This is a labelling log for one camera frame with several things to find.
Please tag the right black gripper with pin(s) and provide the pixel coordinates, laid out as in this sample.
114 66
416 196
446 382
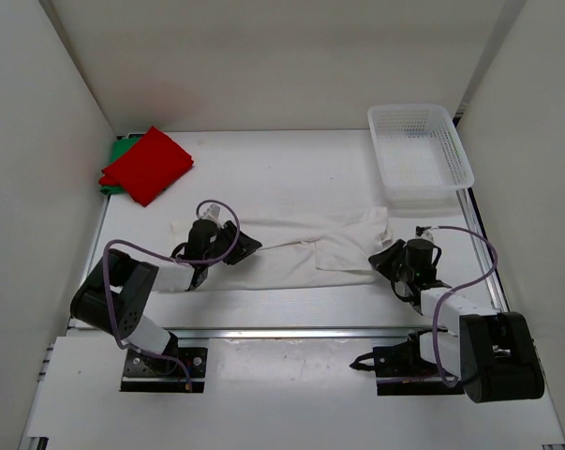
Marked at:
383 262

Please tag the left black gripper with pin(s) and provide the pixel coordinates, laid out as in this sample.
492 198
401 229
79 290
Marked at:
245 245

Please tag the white t shirt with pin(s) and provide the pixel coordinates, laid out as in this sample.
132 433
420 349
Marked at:
307 250

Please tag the red t shirt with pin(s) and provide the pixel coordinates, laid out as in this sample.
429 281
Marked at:
150 166

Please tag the green t shirt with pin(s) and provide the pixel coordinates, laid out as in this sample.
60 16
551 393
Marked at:
107 186

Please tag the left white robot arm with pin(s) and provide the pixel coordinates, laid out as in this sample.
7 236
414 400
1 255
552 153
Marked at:
114 296

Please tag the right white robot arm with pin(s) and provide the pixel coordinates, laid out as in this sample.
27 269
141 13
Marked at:
481 352

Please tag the white plastic basket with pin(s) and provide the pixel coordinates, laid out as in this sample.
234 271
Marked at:
420 155

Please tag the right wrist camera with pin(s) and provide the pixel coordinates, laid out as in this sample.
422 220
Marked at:
425 232

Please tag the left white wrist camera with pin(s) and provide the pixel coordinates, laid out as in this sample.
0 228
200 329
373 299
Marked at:
211 213

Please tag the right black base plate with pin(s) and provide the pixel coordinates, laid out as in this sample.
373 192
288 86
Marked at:
402 372

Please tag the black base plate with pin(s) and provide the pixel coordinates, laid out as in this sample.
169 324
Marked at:
142 374
402 372

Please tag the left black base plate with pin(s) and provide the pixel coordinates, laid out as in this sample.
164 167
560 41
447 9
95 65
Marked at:
142 374

